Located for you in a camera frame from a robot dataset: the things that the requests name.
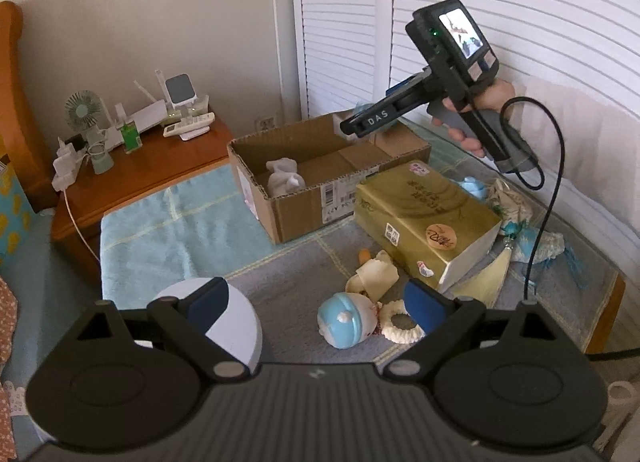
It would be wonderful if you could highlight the gold tissue pack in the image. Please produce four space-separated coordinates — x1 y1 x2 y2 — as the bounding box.
355 160 501 293

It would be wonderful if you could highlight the white smart display stand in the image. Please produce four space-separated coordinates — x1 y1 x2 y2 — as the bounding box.
155 69 209 118

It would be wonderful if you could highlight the wooden headboard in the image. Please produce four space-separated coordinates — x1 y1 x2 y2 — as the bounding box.
0 0 58 212

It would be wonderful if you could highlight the small orange cylinder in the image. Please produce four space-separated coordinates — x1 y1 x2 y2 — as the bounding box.
358 248 372 265

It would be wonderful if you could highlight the yellow blue snack bag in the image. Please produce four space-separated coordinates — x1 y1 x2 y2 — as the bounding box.
0 162 35 263

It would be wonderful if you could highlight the teal bed sheet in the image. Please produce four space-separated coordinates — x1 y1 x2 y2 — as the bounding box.
1 210 100 461

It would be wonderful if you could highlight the brown cardboard box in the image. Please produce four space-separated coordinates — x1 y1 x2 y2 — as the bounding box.
228 112 431 244

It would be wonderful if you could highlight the green small box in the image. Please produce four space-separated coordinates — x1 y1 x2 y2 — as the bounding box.
120 122 142 154

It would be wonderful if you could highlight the white wall socket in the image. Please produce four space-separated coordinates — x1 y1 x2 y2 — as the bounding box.
255 116 278 132

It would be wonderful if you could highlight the green desk fan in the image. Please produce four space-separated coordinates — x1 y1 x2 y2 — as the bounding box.
65 90 114 175

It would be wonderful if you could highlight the light blue plastic glove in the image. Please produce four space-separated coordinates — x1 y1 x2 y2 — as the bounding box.
457 176 488 202

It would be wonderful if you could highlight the white power strip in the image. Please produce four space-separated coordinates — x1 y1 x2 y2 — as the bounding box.
51 138 88 192

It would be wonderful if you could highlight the blue silver brocade pouch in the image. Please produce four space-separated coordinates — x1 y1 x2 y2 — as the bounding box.
511 227 588 290

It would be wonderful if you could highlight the white remote control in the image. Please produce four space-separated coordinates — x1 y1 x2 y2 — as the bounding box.
163 112 216 137

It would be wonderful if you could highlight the person's right hand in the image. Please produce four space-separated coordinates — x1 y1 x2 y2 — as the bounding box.
431 78 515 159

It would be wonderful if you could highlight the white wifi router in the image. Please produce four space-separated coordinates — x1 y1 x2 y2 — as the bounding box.
100 81 167 144

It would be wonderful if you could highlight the white power cord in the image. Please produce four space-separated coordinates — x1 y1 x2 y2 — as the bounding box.
60 187 102 265

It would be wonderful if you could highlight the white louvered closet door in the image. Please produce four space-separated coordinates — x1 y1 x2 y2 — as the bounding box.
290 0 640 288

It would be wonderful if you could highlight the clear jar white lid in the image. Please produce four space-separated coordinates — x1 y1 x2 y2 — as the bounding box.
134 278 262 373

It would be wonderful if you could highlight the blue hat doll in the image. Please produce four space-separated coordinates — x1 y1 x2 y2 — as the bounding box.
317 292 380 349

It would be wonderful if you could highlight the white cloth bundle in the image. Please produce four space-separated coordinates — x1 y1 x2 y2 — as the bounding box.
266 158 306 198

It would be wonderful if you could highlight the wooden nightstand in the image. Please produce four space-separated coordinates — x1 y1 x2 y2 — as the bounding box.
51 120 232 284

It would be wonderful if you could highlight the cream tassel ornament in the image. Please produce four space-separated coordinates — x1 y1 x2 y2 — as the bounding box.
449 238 515 308

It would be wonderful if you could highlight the cream yellow cloth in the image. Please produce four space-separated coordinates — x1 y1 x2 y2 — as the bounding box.
345 251 399 303

